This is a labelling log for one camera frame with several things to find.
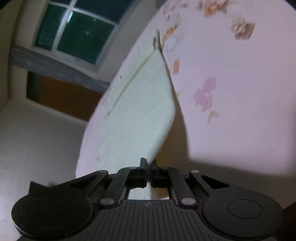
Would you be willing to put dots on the pale green cloth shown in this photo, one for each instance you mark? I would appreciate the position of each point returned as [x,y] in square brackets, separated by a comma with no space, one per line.
[140,109]

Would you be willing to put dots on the pink floral bed blanket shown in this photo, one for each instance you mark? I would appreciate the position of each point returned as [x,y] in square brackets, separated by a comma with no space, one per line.
[232,71]

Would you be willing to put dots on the window with white frame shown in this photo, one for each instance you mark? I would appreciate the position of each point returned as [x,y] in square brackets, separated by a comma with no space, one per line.
[81,33]

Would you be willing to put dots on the grey left curtain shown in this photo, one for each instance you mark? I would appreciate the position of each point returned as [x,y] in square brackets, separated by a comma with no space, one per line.
[46,66]

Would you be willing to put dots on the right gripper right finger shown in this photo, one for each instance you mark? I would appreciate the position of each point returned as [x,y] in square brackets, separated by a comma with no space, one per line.
[171,179]

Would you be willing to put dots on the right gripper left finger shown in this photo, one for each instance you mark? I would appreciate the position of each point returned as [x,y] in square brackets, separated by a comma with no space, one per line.
[113,188]

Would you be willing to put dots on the brown wooden door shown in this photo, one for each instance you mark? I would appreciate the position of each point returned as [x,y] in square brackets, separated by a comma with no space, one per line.
[68,98]

